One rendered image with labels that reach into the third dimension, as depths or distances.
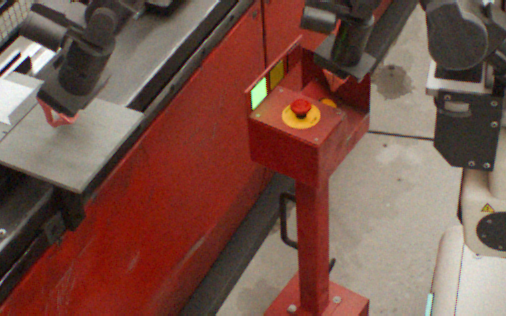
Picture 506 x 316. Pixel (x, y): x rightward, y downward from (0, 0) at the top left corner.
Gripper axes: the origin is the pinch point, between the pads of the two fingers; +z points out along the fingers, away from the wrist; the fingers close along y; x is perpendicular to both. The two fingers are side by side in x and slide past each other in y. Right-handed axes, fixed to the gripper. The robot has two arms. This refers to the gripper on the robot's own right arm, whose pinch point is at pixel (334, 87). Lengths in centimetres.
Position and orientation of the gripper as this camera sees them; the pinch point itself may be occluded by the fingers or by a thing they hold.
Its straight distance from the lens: 186.7
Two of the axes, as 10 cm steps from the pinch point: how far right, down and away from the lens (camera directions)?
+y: -8.3, -5.2, 2.2
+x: -5.4, 6.2, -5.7
